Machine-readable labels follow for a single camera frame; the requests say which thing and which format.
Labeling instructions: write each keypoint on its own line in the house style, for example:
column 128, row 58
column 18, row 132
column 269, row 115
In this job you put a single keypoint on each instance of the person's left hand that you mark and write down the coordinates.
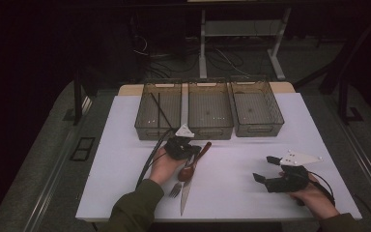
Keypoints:
column 164, row 167

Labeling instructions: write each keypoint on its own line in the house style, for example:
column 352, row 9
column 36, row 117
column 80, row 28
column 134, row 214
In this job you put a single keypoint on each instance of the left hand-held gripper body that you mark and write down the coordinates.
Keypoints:
column 178, row 148

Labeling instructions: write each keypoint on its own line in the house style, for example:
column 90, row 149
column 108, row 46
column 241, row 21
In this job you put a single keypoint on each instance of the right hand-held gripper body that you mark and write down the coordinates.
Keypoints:
column 290, row 180

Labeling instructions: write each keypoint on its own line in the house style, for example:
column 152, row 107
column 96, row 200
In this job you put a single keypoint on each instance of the person's right hand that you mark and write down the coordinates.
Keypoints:
column 315, row 199

